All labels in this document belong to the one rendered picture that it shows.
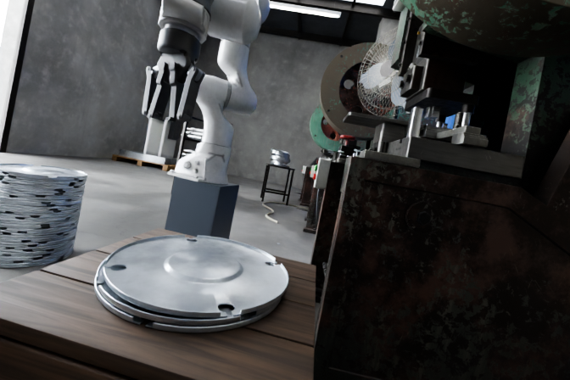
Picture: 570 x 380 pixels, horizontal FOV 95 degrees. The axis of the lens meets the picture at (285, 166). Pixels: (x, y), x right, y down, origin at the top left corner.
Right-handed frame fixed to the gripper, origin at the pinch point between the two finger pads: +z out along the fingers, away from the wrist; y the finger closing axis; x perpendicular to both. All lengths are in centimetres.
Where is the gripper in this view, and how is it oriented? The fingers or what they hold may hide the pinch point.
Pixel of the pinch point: (161, 139)
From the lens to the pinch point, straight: 55.8
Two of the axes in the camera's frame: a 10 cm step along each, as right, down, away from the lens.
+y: -9.0, -1.6, 4.1
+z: -1.8, 9.8, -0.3
